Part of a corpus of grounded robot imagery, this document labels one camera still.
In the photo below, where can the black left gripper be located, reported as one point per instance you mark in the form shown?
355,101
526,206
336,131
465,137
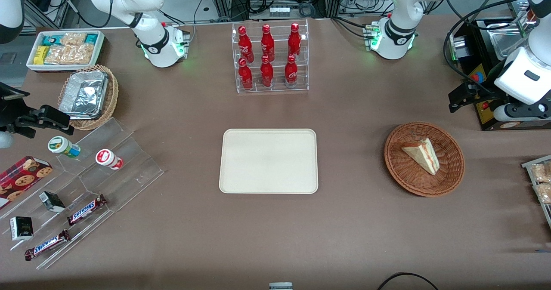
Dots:
485,89

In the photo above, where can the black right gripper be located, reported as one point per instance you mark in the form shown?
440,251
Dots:
9,113

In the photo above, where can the triangular sandwich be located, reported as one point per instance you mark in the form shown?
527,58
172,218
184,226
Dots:
424,155

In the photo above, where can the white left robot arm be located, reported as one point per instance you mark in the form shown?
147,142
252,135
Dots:
398,36

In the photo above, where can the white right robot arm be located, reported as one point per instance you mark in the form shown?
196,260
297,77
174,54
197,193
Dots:
150,44

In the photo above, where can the light tan wicker basket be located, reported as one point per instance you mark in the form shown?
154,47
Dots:
112,96

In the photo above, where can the brown round wicker basket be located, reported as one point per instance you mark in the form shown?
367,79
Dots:
409,174

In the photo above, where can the grey metal tray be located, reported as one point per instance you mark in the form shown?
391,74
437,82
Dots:
546,214

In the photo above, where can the beige rectangular plastic tray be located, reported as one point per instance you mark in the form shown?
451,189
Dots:
267,161

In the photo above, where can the green lid yogurt cup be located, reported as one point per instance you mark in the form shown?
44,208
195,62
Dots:
62,146

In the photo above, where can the black control box with buttons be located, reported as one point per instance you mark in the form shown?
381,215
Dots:
477,77

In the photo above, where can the aluminium foil container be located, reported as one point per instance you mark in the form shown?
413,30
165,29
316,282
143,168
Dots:
84,95

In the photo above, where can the red lid yogurt cup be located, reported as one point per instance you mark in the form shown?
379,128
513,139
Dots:
108,158

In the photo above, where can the clear bag of crackers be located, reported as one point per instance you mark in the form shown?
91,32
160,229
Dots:
74,38
82,53
59,55

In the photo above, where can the red cookie box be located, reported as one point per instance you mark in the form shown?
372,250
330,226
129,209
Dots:
21,180

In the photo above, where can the yellow snack packet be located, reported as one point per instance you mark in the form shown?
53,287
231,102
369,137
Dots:
41,54

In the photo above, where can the small black box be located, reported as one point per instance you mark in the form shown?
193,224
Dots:
21,228
52,201

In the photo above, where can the steel pan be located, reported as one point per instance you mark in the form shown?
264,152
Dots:
508,40

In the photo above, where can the clear acrylic stepped display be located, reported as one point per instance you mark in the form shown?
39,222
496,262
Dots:
129,169

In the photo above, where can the teal snack packet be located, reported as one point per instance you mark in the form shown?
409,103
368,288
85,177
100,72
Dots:
51,39
91,38

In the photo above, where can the white rectangular snack bin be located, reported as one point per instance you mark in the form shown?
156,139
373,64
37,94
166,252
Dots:
100,49

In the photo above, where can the snickers chocolate bar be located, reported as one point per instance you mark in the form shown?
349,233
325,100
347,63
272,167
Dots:
47,245
86,209

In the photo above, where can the clear bag of pastry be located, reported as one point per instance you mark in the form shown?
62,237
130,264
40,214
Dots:
545,193
542,172

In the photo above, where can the red cola bottle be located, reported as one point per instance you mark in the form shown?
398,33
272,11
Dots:
267,44
294,41
245,45
291,71
245,75
267,72

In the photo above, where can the clear acrylic bottle rack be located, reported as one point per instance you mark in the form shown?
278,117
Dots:
275,87

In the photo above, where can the white power strip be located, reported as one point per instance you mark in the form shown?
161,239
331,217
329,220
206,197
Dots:
279,10

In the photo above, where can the grey device edge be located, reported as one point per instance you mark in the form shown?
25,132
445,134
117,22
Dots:
280,286

